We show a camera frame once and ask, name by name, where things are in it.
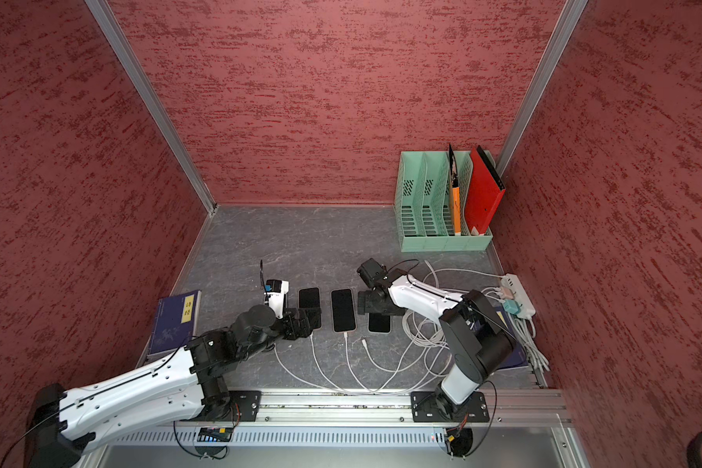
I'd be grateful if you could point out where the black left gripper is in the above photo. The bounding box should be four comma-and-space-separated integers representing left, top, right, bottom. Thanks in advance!
240, 305, 322, 361

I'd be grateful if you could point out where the white charging cable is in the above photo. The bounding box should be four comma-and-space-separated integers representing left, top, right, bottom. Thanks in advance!
271, 344, 352, 393
342, 331, 446, 394
309, 328, 387, 394
359, 336, 440, 376

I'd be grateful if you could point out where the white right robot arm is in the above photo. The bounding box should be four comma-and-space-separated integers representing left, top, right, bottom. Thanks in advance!
357, 262, 518, 417

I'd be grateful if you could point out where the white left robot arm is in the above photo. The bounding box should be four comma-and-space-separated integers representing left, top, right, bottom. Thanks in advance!
23, 305, 314, 467

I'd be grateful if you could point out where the leftmost phone white case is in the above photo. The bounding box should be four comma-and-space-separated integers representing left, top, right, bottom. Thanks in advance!
298, 288, 322, 330

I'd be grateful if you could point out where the green file organizer rack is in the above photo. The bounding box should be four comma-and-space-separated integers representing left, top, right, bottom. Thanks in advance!
395, 151, 493, 253

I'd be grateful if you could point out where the blue book on left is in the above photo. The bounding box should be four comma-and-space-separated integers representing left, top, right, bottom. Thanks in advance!
146, 290, 202, 361

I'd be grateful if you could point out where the blue book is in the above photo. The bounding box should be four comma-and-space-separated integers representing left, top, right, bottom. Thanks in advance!
490, 306, 530, 371
146, 290, 202, 361

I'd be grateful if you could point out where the white power strip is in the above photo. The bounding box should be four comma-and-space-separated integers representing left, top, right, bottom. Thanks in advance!
500, 274, 536, 320

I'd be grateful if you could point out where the orange folder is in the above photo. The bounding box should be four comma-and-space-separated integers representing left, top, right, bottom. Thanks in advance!
448, 145, 461, 236

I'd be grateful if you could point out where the blue book on right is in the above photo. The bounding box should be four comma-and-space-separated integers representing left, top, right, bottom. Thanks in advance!
490, 306, 530, 371

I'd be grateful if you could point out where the red folder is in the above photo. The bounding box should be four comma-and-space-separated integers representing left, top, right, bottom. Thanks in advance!
464, 146, 506, 235

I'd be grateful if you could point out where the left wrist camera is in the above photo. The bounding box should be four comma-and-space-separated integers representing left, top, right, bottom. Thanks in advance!
259, 261, 290, 320

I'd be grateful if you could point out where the coiled white cable bundle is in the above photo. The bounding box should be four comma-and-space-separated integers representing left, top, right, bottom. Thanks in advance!
400, 259, 551, 376

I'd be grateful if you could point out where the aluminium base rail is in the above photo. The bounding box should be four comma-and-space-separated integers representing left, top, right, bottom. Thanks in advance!
78, 384, 589, 467

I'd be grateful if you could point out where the aluminium left corner post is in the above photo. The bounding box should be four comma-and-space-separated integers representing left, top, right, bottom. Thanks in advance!
85, 0, 218, 216

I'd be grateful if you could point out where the aluminium corner post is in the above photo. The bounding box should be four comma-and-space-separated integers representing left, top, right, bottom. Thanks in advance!
496, 0, 588, 177
85, 0, 218, 216

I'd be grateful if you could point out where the aluminium right corner post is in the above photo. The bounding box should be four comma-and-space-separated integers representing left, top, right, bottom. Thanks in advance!
496, 0, 588, 177

